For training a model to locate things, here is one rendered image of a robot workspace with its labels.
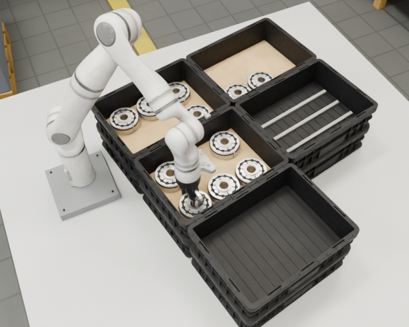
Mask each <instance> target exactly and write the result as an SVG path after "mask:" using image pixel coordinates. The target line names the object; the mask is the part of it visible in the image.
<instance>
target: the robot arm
mask: <svg viewBox="0 0 409 327"><path fill-rule="evenodd" d="M141 32H142V21H141V19H140V17H139V15H138V13H137V12H136V11H134V10H132V9H130V8H119V9H116V10H113V11H111V12H107V13H106V14H103V15H101V16H99V17H98V18H97V19H96V20H95V23H94V33H95V36H96V38H97V40H98V42H99V45H98V46H97V47H96V48H95V49H94V50H93V51H92V52H91V53H90V54H89V55H88V56H87V57H86V58H85V59H84V60H83V61H82V62H81V63H80V64H79V66H78V67H77V68H76V70H75V72H74V74H73V76H72V77H71V79H70V81H69V84H68V87H67V90H66V94H65V96H64V101H63V104H62V106H55V107H53V108H52V109H50V111H49V112H48V115H47V124H46V135H47V139H48V140H49V141H50V142H51V143H52V144H54V145H55V147H56V150H57V153H58V155H59V157H60V159H61V161H62V164H63V166H64V172H65V174H66V176H67V178H68V180H69V184H70V185H71V187H73V186H76V187H79V188H82V187H86V186H89V185H90V184H91V183H92V182H93V181H94V180H95V170H94V168H93V165H92V161H91V160H90V156H89V154H88V150H87V148H86V145H85V142H84V136H83V131H82V127H81V125H82V122H83V121H84V119H85V117H86V116H87V115H88V113H89V111H90V110H91V109H92V107H93V105H94V104H95V102H96V100H98V98H99V96H100V95H101V94H102V92H103V90H104V89H105V87H106V85H107V84H108V81H109V80H110V78H111V77H112V75H113V74H114V71H115V70H116V68H117V67H118V66H119V67H120V68H121V69H122V70H123V71H124V72H125V74H126V75H127V76H128V77H129V78H130V79H131V81H133V83H134V84H135V85H136V87H137V88H138V89H139V90H140V92H141V93H142V95H143V96H144V97H145V100H146V101H147V102H148V104H149V106H150V107H151V109H152V110H153V112H154V113H155V115H156V116H157V118H158V119H159V120H161V121H165V120H167V119H170V118H172V117H175V118H177V119H178V120H179V121H180V123H178V124H177V125H175V126H174V127H172V128H171V129H169V130H168V131H167V133H166V136H165V142H166V144H167V146H168V147H169V149H170V150H171V152H172V154H173V156H174V162H175V166H174V168H175V170H174V171H173V172H174V175H175V180H176V183H177V184H178V185H179V187H180V189H181V194H182V196H183V194H185V193H187V194H188V198H189V199H190V200H191V201H192V206H193V207H196V208H198V207H200V206H201V205H203V204H204V201H205V196H204V195H200V193H199V188H198V185H199V183H200V181H201V171H204V172H207V173H210V174H212V173H215V172H216V166H215V165H214V163H213V162H212V161H211V160H210V159H209V157H208V156H207V155H206V154H205V153H204V152H203V151H202V150H201V149H198V148H197V147H196V145H195V144H196V143H197V142H199V141H201V140H202V139H203V137H204V133H205V132H204V128H203V126H202V124H201V123H200V122H199V120H198V119H196V118H195V117H194V116H193V115H192V114H191V113H189V111H187V109H185V107H183V105H181V103H180V102H179V100H178V99H177V98H176V96H175V94H174V93H173V91H172V90H171V88H170V87H169V85H168V83H167V82H166V81H165V80H164V79H163V78H162V77H161V76H160V75H159V74H158V73H156V72H155V71H154V70H152V69H151V68H150V67H149V66H147V65H146V64H145V63H144V62H142V61H141V60H140V58H139V57H138V56H137V55H136V53H135V52H134V51H133V49H132V46H133V45H134V44H135V43H136V42H137V40H138V39H139V37H140V34H141ZM195 198H196V199H195ZM194 199H195V200H194Z"/></svg>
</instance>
